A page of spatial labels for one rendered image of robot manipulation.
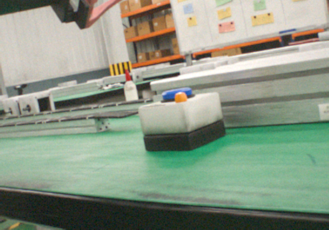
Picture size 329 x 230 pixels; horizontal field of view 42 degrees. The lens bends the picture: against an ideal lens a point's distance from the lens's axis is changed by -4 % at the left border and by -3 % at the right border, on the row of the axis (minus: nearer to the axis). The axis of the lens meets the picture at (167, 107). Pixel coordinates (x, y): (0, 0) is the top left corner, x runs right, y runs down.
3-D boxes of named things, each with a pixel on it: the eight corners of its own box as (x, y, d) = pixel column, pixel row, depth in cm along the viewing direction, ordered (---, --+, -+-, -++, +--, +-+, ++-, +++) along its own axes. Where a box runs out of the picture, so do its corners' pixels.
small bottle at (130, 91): (139, 104, 140) (132, 67, 139) (138, 105, 137) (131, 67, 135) (128, 106, 140) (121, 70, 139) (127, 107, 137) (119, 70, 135)
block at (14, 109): (2, 125, 173) (-4, 102, 172) (26, 118, 181) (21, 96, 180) (12, 123, 166) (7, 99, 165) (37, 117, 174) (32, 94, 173)
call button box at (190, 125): (144, 151, 59) (136, 105, 58) (188, 134, 66) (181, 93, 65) (191, 150, 53) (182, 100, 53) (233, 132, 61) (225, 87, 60)
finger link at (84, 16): (113, -44, 64) (55, -36, 59) (138, -16, 61) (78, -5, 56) (106, -8, 69) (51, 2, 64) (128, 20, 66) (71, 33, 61)
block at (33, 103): (17, 123, 164) (12, 99, 163) (41, 116, 173) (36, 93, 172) (32, 121, 158) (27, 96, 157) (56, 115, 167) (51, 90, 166)
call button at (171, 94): (158, 107, 58) (155, 93, 58) (177, 102, 61) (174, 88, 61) (181, 105, 56) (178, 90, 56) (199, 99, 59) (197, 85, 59)
